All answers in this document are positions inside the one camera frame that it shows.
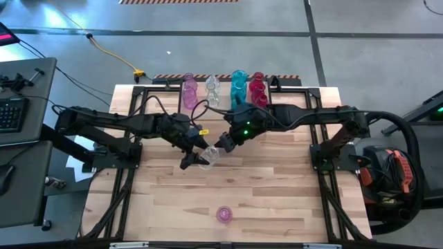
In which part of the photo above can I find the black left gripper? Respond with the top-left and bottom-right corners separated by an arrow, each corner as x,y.
157,113 -> 211,170

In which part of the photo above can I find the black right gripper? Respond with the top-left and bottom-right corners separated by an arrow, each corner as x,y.
215,103 -> 269,153

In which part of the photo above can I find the clear round jar vase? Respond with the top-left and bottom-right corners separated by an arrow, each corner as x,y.
198,145 -> 221,171

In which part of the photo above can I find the teal textured bottle vase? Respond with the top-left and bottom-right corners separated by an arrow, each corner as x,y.
230,96 -> 247,111

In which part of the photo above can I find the clear conical glass vase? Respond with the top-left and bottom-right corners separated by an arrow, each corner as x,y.
206,89 -> 221,109

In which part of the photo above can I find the pink ringed jar vase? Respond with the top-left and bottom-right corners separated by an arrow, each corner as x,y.
181,85 -> 199,111

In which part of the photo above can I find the red ribbed cylinder vase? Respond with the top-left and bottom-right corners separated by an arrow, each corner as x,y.
254,93 -> 270,109

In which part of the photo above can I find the teal star-cut wide vase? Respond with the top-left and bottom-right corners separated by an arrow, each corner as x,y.
230,81 -> 248,100

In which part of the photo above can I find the red ribbed bell vase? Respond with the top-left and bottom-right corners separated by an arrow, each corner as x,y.
249,82 -> 267,98

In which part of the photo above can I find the clear bulbous glass vase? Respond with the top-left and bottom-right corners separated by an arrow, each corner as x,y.
205,74 -> 222,91

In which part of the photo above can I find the teal tall glass vase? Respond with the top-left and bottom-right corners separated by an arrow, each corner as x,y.
230,69 -> 248,84

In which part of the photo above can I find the pink twisted cone vase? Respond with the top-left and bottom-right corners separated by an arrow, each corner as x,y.
215,205 -> 234,224

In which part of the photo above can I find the pink bumpy teardrop vase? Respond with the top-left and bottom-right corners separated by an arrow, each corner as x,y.
183,72 -> 199,87

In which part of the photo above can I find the white paper sheet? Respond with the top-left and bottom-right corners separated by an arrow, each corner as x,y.
64,133 -> 105,183

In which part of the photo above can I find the black desk leg bar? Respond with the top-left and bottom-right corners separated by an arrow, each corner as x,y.
40,123 -> 96,165

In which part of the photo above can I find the dark floor tape strip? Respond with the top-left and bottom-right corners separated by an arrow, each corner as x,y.
302,0 -> 328,87

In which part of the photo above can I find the grey desk with keyboard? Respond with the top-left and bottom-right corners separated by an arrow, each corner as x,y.
0,57 -> 58,147

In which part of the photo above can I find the grey desk with mouse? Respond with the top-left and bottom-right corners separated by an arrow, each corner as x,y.
0,140 -> 53,229

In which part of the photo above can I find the black orange equipment unit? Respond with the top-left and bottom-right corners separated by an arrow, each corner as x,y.
356,145 -> 416,222

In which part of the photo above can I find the black backlit keyboard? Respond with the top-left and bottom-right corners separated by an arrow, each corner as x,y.
0,96 -> 30,134

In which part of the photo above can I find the black stand with green light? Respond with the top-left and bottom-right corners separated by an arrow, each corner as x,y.
380,89 -> 443,136

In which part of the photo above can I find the black clamp tool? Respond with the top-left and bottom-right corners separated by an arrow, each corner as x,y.
0,67 -> 46,93

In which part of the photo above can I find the black computer mouse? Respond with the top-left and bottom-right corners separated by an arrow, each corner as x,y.
0,164 -> 15,197

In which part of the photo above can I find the dark grey platform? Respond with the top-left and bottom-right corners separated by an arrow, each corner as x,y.
411,119 -> 443,210

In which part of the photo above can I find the monitor with pink screen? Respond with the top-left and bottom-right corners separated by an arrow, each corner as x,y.
0,21 -> 21,48

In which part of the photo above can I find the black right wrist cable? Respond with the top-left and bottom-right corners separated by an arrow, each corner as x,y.
204,102 -> 250,120

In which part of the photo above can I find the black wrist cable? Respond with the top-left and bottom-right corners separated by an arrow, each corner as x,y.
127,95 -> 210,131
204,102 -> 250,120

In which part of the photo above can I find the wooden shelf with black frame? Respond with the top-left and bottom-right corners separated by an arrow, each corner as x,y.
177,81 -> 274,120

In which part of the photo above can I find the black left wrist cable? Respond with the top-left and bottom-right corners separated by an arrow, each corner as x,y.
127,95 -> 210,131

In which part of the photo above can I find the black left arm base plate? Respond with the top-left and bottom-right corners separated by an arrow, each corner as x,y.
82,140 -> 143,173

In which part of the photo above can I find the yellow extension cord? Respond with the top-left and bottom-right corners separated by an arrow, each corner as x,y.
46,0 -> 146,79

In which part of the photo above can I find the black aluminium table frame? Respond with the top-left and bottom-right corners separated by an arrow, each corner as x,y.
74,82 -> 373,243

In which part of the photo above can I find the silver table bracket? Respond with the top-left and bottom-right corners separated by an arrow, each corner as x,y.
109,241 -> 150,249
302,243 -> 343,249

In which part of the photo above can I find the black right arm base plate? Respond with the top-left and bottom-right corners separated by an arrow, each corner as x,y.
309,142 -> 361,173

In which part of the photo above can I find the black corrugated hose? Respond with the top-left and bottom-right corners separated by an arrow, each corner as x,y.
359,110 -> 426,236

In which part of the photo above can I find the black floor cable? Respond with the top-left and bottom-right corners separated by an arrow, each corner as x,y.
422,0 -> 443,17

